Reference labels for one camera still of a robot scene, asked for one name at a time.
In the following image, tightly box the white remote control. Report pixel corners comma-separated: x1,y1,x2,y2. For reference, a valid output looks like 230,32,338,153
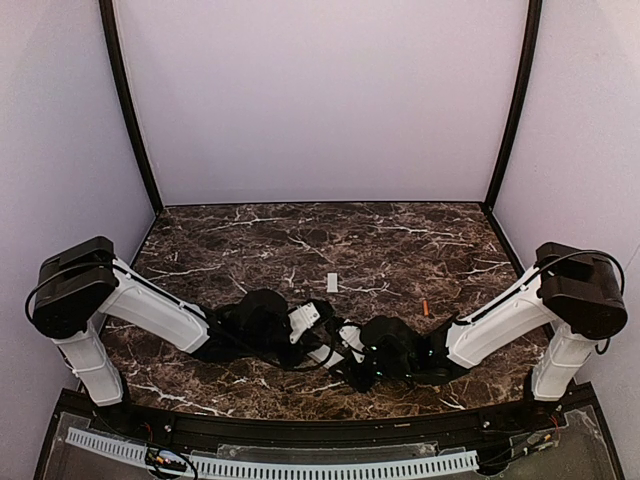
307,345,356,371

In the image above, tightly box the white battery cover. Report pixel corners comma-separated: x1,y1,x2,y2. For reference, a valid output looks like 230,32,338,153
326,272,339,293

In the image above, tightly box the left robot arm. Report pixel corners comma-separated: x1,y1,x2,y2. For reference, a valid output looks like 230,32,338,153
25,236,331,407

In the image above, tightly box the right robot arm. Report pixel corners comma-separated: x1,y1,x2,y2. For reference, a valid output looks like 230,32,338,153
333,242,628,402

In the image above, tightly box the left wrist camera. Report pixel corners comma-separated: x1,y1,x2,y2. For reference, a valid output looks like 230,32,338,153
287,299,335,344

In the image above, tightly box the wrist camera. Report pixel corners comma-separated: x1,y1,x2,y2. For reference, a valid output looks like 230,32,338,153
287,299,335,344
338,321,366,364

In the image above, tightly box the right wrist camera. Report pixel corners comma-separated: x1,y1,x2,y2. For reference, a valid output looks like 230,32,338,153
338,321,366,364

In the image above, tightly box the white slotted cable duct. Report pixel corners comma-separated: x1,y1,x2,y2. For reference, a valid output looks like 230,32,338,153
65,427,479,479

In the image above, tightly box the black front rail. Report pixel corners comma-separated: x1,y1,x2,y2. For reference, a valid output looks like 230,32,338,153
78,402,551,452

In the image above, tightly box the left black frame post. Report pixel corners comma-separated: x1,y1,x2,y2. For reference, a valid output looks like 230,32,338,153
98,0,164,216

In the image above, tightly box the black frame post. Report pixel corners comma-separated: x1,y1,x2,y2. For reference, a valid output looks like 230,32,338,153
483,0,543,212
98,0,164,216

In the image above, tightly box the right black frame post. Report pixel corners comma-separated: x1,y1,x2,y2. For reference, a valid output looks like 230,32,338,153
483,0,543,212

